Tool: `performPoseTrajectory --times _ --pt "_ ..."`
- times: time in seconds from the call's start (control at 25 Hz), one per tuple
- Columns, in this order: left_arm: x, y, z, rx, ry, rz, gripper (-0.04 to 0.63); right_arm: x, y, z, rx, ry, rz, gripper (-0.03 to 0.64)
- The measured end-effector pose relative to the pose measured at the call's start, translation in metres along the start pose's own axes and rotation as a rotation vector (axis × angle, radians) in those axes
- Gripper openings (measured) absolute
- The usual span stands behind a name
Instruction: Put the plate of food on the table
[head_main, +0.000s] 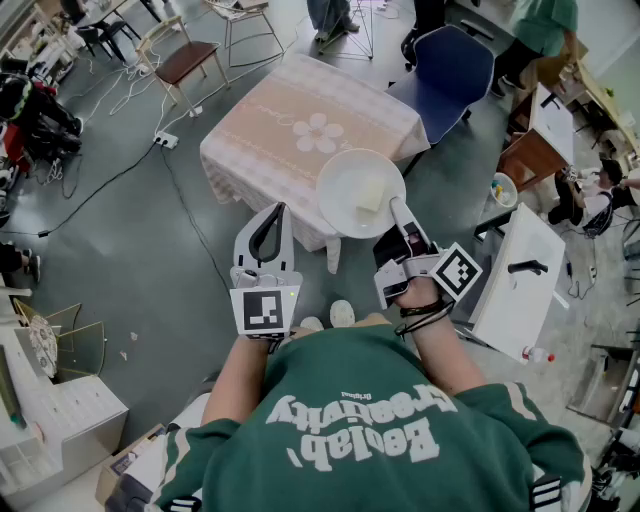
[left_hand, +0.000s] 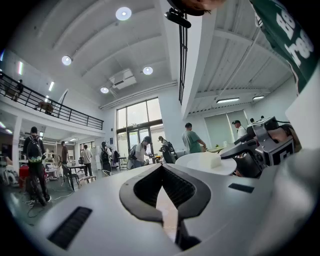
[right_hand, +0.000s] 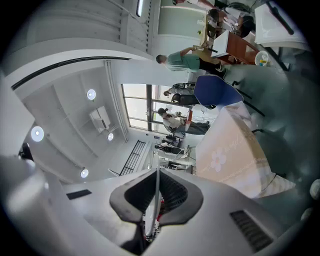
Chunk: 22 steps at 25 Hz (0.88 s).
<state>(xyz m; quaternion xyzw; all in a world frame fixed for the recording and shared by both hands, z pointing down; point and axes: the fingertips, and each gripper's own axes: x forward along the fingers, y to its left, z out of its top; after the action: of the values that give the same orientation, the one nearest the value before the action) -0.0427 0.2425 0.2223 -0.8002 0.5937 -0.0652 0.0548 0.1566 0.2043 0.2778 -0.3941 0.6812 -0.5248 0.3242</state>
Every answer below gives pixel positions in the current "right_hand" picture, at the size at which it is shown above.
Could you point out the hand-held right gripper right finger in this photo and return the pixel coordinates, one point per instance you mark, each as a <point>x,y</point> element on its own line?
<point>212,220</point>

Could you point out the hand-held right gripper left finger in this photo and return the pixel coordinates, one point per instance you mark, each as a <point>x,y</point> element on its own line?
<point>82,220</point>

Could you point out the beige patterned tablecloth table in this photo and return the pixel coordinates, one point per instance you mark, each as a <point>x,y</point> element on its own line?
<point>232,140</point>

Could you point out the round ceiling light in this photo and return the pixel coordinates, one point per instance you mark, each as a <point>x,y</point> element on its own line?
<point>37,133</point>
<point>91,94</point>
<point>110,136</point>
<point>84,173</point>

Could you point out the black metal railing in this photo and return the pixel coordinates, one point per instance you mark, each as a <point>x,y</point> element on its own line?
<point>132,160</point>

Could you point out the white ceiling air conditioner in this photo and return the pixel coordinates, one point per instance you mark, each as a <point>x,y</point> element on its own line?
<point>100,120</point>

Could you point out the blue chair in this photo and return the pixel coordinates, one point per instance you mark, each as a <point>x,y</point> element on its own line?
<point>215,90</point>

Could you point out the large black-framed window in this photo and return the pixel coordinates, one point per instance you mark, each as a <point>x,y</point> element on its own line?
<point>136,100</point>

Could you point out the white plastic basin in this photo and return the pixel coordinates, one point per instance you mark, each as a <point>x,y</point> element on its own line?
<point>261,58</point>

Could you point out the small wooden side table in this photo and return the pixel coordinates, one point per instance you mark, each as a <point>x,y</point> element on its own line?
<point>240,47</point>

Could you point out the long ceiling lamp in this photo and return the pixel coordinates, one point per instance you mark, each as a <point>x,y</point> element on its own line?
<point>140,7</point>

